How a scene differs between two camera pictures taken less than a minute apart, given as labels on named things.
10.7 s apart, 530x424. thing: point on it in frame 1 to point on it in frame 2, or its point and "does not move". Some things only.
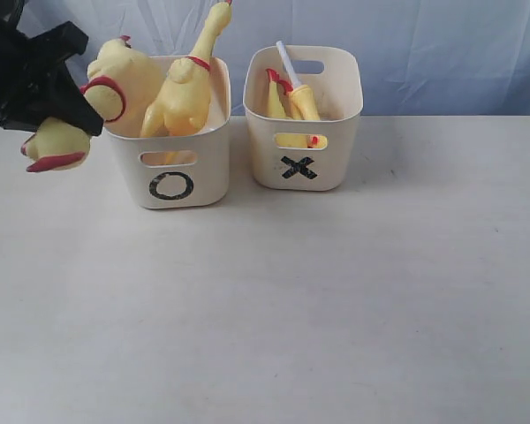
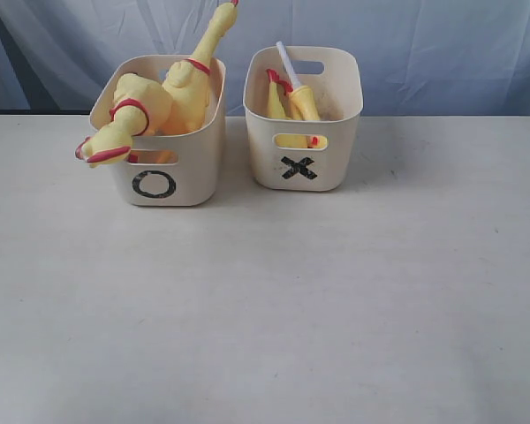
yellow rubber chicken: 122,83 to 140,107
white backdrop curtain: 419,57 does not move
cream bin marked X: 304,154 does not move
